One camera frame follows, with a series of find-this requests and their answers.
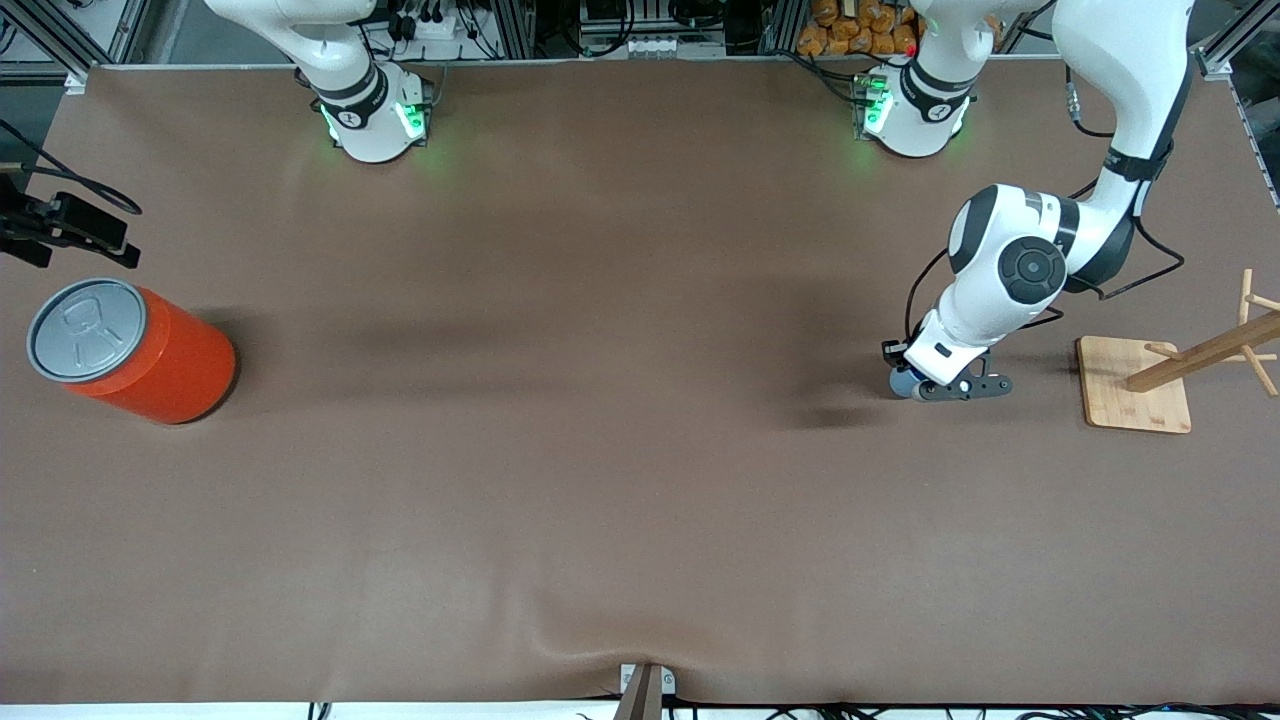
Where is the orange can with silver lid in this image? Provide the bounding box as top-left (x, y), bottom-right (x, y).
top-left (26, 277), bottom-right (239, 426)

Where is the wooden mug tree stand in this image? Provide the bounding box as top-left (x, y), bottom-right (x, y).
top-left (1075, 268), bottom-right (1280, 435)

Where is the brown table cover mat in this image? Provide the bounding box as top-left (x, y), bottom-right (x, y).
top-left (0, 58), bottom-right (1280, 706)

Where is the bag of orange snacks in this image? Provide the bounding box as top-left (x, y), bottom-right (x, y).
top-left (796, 0), bottom-right (923, 58)

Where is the white power strip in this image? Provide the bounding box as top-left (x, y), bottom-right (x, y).
top-left (578, 33), bottom-right (729, 59)

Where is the power strip with black plugs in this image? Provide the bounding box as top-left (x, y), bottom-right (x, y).
top-left (385, 0), bottom-right (473, 43)

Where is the metal table edge clamp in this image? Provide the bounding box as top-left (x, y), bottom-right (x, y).
top-left (618, 662), bottom-right (677, 720)

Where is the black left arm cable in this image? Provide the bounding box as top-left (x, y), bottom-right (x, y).
top-left (903, 80), bottom-right (1187, 346)

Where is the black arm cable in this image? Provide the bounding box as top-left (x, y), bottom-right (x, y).
top-left (903, 80), bottom-right (1187, 346)
top-left (0, 118), bottom-right (143, 216)

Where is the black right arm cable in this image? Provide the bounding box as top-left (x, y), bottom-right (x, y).
top-left (0, 118), bottom-right (143, 216)

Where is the aluminium frame post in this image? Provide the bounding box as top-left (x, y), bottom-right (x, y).
top-left (0, 0), bottom-right (153, 93)
top-left (1195, 0), bottom-right (1280, 79)

